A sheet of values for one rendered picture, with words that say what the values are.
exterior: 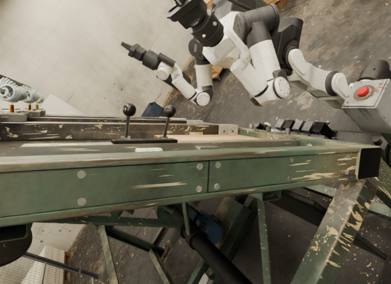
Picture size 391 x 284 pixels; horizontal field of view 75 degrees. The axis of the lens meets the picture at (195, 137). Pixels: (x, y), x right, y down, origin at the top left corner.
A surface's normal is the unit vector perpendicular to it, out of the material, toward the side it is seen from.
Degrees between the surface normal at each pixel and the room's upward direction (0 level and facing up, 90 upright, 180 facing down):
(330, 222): 0
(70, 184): 90
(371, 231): 0
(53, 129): 90
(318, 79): 90
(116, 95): 90
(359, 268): 0
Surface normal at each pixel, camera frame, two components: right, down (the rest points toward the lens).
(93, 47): 0.44, 0.11
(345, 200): -0.74, -0.52
